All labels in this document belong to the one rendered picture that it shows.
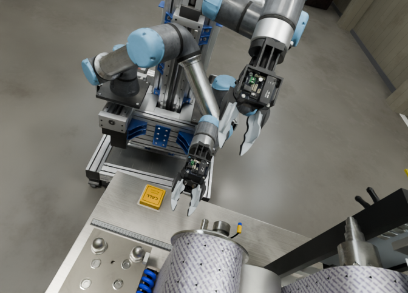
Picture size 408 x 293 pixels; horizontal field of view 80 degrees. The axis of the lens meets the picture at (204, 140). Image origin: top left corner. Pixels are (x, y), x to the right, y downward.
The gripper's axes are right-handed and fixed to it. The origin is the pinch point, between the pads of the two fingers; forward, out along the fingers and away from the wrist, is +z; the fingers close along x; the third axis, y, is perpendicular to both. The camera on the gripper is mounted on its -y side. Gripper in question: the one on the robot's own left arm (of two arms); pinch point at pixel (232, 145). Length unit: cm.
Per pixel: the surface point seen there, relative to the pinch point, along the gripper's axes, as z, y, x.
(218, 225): 17.5, -6.8, 4.3
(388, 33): -334, -390, 277
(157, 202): 24.5, -36.3, -11.6
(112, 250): 33.8, -14.6, -17.1
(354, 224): 6.5, 3.7, 26.4
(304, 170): -16, -191, 108
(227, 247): 16.9, 7.8, 3.7
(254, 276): 22.2, 2.1, 12.1
